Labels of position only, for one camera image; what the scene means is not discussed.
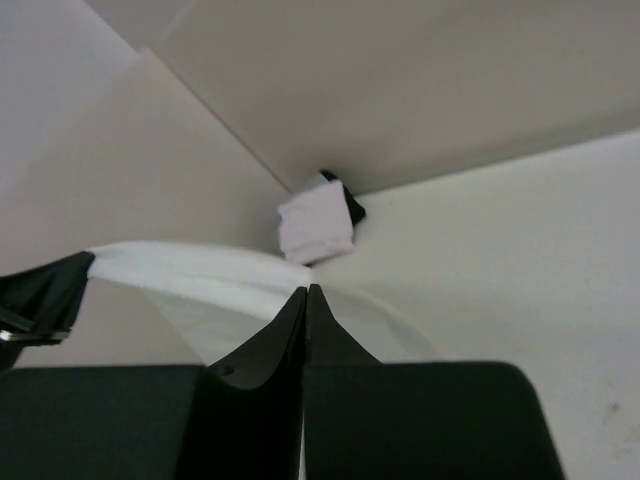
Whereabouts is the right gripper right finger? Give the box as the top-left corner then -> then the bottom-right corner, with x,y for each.
303,285 -> 564,479

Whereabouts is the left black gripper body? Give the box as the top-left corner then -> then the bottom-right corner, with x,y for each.
1,251 -> 95,370

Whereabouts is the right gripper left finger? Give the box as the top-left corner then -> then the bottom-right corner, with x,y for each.
1,288 -> 306,479

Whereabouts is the folded black tank top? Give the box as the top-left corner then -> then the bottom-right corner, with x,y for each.
320,170 -> 367,227

